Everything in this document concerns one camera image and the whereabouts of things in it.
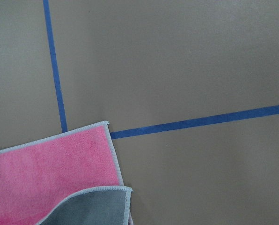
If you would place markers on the pink and grey towel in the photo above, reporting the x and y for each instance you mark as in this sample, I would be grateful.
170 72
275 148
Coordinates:
72 178

